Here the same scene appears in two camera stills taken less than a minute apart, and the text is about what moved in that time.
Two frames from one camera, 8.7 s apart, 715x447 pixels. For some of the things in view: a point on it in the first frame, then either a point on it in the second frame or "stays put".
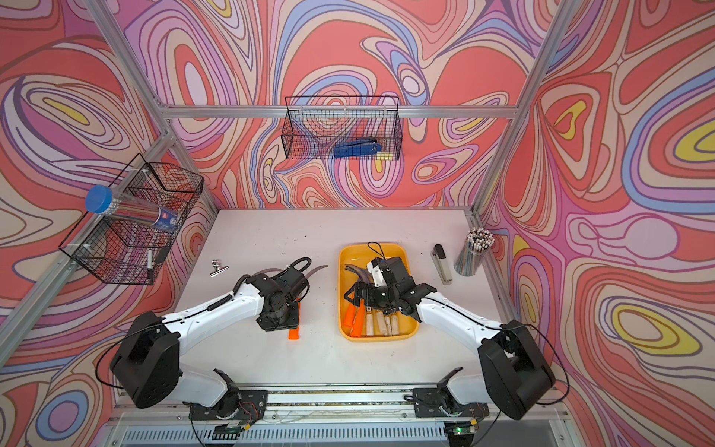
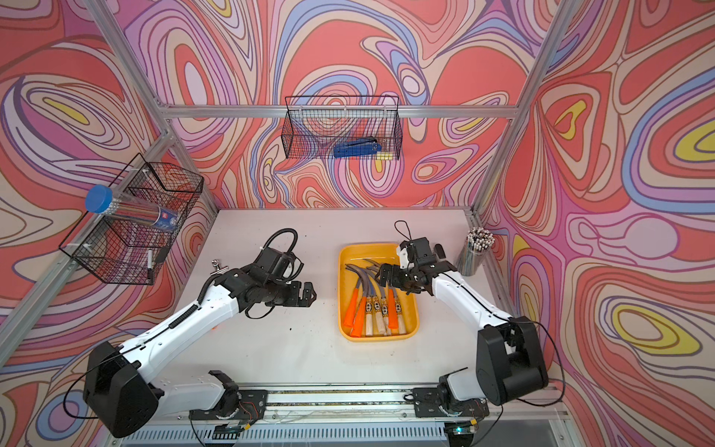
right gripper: (358, 287) to (395, 271)
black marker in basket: (150, 272) stays put
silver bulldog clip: (219, 270) stays put
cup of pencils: (471, 254) stays put
